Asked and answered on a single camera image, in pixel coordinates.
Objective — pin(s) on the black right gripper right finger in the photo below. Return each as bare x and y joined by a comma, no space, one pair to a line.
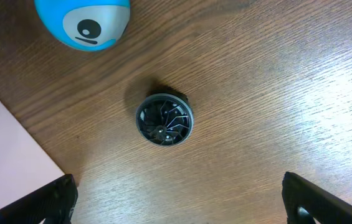
306,202

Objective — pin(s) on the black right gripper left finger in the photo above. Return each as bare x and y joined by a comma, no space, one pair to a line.
53,203

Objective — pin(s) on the white cardboard box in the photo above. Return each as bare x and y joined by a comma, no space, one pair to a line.
24,165

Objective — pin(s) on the black round wheel toy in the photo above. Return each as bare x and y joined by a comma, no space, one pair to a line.
165,119

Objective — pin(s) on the blue egg-shaped toy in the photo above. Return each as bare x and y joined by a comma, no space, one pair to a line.
86,25

